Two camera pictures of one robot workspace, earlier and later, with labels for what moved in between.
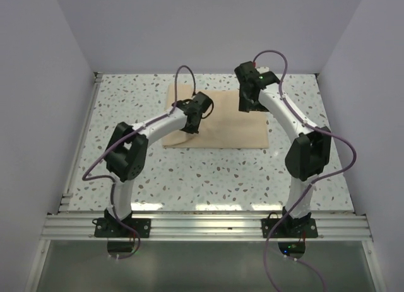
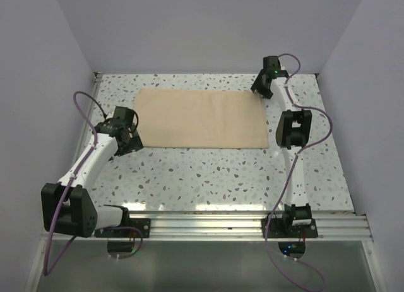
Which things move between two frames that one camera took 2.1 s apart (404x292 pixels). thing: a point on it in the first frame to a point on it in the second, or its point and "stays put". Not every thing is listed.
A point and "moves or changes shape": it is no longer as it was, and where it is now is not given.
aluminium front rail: [68, 226] stays put
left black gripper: [192, 128] to [134, 143]
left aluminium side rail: [64, 205] stays put
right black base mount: [291, 227] stays put
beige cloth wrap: [227, 127] moves or changes shape
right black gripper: [247, 106] to [266, 94]
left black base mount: [108, 226] stays put
